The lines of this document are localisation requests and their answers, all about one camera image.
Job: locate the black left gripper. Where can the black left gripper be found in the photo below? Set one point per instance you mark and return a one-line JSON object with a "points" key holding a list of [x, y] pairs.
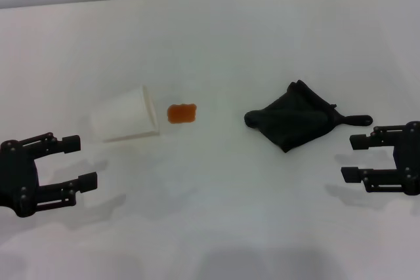
{"points": [[19, 175]]}

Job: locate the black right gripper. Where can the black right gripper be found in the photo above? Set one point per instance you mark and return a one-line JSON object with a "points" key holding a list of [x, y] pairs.
{"points": [[412, 158]]}

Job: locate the white paper cup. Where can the white paper cup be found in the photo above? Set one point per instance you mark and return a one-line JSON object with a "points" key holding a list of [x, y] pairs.
{"points": [[121, 116]]}

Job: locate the dark blue rag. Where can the dark blue rag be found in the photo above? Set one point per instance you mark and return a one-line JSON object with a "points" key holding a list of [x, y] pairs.
{"points": [[288, 122]]}

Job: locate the brown water stain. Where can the brown water stain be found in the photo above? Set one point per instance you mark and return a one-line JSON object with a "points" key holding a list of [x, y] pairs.
{"points": [[181, 113]]}

